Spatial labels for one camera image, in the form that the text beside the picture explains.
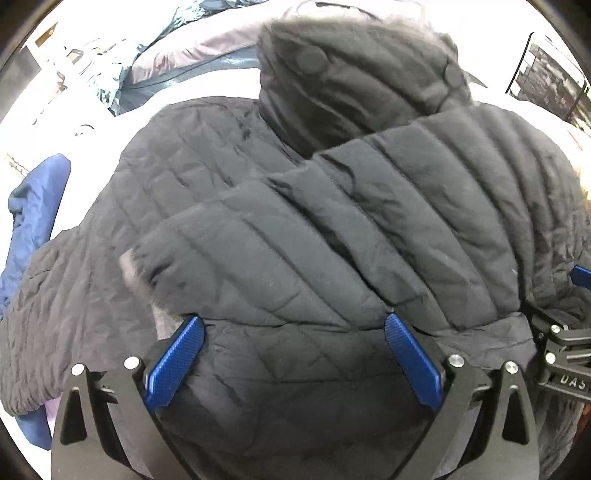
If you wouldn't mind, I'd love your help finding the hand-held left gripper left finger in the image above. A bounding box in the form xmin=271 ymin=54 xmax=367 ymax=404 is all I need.
xmin=50 ymin=316 xmax=205 ymax=480

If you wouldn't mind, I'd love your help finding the black framed shelf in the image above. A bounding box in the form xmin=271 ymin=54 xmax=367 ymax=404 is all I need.
xmin=505 ymin=31 xmax=591 ymax=134

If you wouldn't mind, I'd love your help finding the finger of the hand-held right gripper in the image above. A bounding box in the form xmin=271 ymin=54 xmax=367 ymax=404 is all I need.
xmin=524 ymin=263 xmax=591 ymax=400

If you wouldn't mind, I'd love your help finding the blue cloth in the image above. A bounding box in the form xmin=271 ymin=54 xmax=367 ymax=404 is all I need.
xmin=0 ymin=154 xmax=72 ymax=450

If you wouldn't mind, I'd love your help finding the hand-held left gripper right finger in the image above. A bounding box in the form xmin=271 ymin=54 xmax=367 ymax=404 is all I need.
xmin=384 ymin=313 xmax=540 ymax=480

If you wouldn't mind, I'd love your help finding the black quilted hooded jacket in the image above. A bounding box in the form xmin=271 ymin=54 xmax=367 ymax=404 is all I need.
xmin=0 ymin=17 xmax=591 ymax=480

